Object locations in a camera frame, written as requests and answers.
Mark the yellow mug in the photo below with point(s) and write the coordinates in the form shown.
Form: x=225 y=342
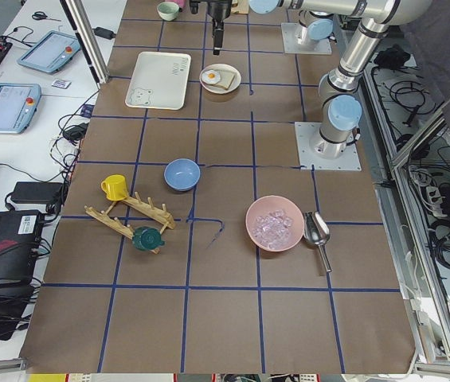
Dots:
x=115 y=187

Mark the blue bowl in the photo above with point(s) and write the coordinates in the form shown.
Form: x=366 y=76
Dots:
x=182 y=174

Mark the dark green mug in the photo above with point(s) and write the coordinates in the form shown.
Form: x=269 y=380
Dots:
x=147 y=239

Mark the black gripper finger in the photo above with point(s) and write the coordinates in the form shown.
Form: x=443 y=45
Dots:
x=218 y=36

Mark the brown paper table cover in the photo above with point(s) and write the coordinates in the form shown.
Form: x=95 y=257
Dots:
x=210 y=300

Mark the upper blue teach pendant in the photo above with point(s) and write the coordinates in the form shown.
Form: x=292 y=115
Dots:
x=51 y=53

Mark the small black power brick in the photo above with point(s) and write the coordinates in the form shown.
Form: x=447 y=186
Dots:
x=104 y=33

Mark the black scissors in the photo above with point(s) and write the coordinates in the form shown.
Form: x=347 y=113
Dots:
x=41 y=16

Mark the toy fried egg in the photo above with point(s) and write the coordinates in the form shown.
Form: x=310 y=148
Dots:
x=211 y=77

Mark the bottom bread slice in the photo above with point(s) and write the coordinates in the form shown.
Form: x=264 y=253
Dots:
x=226 y=80

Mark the aluminium frame post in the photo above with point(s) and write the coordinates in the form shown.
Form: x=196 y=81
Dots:
x=78 y=20

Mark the mint green bowl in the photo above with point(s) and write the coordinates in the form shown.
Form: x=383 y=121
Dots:
x=168 y=11

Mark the blue teach pendant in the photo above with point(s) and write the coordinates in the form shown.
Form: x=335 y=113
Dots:
x=18 y=103
x=51 y=53

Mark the pink bowl with ice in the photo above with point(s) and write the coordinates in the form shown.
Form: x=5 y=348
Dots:
x=274 y=223

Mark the lower blue teach pendant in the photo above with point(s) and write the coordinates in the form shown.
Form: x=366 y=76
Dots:
x=18 y=103

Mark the white bear tray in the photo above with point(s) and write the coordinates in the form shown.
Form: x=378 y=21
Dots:
x=159 y=81

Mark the metal scoop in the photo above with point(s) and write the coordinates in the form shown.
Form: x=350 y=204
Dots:
x=316 y=232

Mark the black laptop computer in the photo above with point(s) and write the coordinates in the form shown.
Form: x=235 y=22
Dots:
x=20 y=236

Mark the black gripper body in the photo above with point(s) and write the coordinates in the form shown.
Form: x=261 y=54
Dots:
x=219 y=10

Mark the round white plate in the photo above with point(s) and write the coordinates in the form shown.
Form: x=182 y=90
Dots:
x=222 y=67

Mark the black power adapter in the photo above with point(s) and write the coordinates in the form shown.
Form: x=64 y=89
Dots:
x=27 y=192

